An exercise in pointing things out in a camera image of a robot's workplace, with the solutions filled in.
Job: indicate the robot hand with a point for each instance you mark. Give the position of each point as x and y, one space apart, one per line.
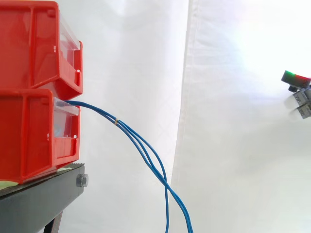
302 82

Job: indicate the red plastic bin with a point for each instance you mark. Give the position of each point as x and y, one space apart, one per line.
19 48
14 133

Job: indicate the black stand with green tape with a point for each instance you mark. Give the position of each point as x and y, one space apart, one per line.
36 206

